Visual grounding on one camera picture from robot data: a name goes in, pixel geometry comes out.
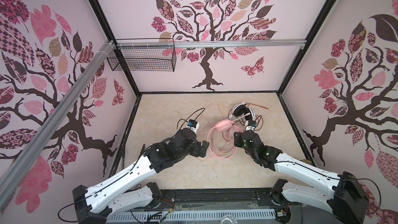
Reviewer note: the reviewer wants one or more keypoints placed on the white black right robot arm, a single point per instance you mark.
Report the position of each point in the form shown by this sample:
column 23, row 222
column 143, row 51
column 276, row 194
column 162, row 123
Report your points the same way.
column 339, row 194

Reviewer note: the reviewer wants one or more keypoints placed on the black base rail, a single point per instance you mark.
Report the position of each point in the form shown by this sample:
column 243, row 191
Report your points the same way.
column 177, row 197

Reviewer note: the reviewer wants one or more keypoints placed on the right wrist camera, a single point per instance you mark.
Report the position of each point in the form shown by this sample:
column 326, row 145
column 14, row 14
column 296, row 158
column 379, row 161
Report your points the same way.
column 250, row 125

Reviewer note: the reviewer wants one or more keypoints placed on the white black headphones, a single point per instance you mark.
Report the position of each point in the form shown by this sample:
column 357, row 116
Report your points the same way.
column 241, row 113

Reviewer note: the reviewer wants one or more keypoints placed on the aluminium frame bar left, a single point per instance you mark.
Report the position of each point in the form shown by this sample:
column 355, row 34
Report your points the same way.
column 17, row 171

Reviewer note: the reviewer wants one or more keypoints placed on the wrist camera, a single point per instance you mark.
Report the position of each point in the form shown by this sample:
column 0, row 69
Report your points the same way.
column 250, row 125
column 193, row 125

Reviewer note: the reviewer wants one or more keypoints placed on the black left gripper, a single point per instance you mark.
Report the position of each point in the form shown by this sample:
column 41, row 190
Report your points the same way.
column 203, row 148

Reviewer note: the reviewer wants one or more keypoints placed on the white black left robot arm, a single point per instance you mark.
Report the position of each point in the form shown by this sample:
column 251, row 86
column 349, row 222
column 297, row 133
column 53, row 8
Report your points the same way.
column 98, row 203

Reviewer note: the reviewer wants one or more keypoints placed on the black wire basket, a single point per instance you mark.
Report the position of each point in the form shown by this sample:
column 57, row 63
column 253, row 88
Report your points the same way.
column 143, row 55

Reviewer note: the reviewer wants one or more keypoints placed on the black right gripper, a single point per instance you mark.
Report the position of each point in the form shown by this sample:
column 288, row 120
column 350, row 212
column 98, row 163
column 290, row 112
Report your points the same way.
column 238, row 139

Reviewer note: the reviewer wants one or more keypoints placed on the aluminium frame bar back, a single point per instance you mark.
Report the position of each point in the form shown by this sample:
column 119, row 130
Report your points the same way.
column 216, row 44

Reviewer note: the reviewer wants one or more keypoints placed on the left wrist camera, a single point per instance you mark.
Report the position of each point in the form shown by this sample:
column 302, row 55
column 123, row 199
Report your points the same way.
column 193, row 125

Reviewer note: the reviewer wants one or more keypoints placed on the aluminium frame bar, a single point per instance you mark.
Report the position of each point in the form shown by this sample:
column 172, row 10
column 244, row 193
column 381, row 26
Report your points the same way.
column 17, row 171
column 216, row 44

